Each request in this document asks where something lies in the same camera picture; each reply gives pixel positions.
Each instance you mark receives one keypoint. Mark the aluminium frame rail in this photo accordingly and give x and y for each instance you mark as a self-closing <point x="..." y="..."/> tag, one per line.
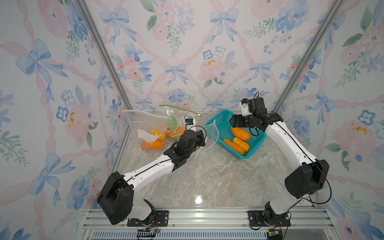
<point x="301" y="223"/>

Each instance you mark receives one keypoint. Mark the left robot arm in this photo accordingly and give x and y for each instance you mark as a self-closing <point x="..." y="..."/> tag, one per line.
<point x="116" y="198"/>

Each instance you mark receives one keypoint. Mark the yellow mango basket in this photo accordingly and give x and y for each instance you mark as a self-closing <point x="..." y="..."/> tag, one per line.
<point x="241" y="143"/>

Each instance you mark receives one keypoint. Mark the clear plastic bag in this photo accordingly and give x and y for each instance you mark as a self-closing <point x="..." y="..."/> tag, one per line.
<point x="211" y="134"/>
<point x="141" y="123"/>

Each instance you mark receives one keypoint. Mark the orange mango basket back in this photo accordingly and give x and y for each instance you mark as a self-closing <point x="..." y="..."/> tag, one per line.
<point x="241" y="134"/>

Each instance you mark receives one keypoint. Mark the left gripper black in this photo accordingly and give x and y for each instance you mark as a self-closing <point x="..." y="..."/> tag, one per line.
<point x="199" y="133"/>

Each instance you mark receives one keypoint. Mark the small yellow mango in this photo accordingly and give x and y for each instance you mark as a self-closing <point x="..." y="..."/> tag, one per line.
<point x="156" y="135"/>

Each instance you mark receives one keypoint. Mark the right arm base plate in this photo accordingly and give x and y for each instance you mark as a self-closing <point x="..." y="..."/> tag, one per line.
<point x="269" y="219"/>

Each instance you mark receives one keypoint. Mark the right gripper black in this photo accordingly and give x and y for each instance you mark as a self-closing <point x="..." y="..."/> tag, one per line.
<point x="237" y="118"/>

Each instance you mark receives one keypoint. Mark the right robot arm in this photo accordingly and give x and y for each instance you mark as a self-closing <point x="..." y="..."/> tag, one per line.
<point x="309" y="174"/>

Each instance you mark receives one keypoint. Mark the long orange mango front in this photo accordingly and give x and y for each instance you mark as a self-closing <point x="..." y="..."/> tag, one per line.
<point x="235" y="147"/>

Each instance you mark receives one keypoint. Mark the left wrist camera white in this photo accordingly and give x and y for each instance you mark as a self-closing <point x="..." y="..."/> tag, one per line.
<point x="189" y="123"/>

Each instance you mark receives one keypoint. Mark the clear zip-top bag green print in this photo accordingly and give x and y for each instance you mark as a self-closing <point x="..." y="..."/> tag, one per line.
<point x="178" y="116"/>

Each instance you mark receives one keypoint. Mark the teal plastic basket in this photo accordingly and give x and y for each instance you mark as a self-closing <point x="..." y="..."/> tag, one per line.
<point x="224" y="127"/>

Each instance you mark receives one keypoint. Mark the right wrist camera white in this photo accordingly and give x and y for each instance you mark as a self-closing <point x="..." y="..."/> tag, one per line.
<point x="244" y="105"/>

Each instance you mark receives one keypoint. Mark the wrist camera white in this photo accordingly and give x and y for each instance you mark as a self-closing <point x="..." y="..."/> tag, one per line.
<point x="244" y="105"/>
<point x="189" y="123"/>

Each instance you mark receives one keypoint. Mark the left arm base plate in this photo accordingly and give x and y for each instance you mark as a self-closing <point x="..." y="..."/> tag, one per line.
<point x="159" y="218"/>

